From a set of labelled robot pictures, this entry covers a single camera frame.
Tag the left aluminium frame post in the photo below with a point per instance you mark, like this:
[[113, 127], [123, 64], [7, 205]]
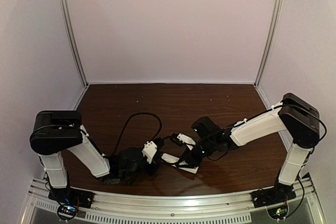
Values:
[[72, 42]]

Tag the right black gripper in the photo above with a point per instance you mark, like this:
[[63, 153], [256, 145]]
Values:
[[189, 157]]

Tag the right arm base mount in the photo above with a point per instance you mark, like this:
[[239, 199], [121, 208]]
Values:
[[279, 193]]

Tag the white remote control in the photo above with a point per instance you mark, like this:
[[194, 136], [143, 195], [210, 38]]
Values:
[[178, 163]]

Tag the aluminium frame post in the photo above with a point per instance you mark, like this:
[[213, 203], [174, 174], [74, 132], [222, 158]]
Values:
[[72, 42], [276, 12]]

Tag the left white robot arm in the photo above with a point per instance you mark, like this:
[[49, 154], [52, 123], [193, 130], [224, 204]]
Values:
[[56, 131]]

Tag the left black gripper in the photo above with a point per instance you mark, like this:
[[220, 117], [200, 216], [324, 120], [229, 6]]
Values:
[[156, 163]]

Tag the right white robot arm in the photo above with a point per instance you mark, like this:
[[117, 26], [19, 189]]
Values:
[[291, 114]]

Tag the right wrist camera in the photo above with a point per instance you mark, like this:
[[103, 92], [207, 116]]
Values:
[[181, 139]]

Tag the right aluminium frame post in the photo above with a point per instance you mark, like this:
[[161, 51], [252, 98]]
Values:
[[276, 12]]

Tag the right circuit board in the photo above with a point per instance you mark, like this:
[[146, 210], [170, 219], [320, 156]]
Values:
[[278, 212]]

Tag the circuit board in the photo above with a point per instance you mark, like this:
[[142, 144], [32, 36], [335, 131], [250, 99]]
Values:
[[66, 212], [278, 212]]

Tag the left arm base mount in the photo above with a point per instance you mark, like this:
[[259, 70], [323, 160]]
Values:
[[74, 197]]

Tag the left circuit board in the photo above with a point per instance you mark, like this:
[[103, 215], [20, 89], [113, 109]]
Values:
[[66, 212]]

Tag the front aluminium rail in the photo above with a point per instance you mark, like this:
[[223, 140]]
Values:
[[118, 208]]

